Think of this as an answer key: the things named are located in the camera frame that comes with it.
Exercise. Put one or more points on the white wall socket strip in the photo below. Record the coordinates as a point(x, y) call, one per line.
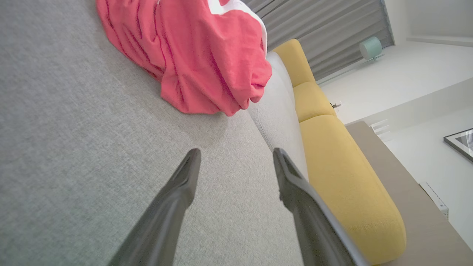
point(436, 201)

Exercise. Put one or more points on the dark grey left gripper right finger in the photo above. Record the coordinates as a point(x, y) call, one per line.
point(310, 221)

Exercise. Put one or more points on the red white basketball jersey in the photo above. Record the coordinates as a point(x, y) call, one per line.
point(207, 66)

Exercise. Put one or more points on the small grey sofa seat cushion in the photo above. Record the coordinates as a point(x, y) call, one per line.
point(281, 111)

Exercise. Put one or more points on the large grey sofa seat cushion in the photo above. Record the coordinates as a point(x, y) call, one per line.
point(74, 147)

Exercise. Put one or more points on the black framed picture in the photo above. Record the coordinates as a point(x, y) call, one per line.
point(462, 142)

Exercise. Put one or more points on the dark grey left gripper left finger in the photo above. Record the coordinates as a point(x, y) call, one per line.
point(166, 214)

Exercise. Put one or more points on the yellow fabric sofa backrest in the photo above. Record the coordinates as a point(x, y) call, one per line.
point(347, 184)

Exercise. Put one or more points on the small white wall plug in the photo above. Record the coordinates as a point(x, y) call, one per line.
point(336, 105)

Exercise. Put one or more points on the grey pleated curtain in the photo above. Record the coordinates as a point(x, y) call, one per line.
point(332, 26)

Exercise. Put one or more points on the mint green cylindrical lamp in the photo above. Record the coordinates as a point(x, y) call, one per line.
point(370, 48)

